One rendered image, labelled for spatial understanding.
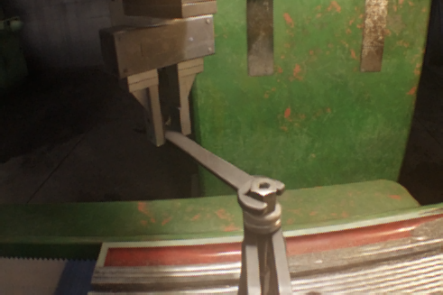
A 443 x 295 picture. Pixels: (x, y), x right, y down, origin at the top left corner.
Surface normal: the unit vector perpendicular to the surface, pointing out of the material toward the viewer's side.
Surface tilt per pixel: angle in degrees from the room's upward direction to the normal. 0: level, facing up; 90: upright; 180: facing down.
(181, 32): 90
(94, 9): 90
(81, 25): 90
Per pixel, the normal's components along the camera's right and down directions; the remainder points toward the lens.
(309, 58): 0.06, 0.44
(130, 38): 0.62, 0.33
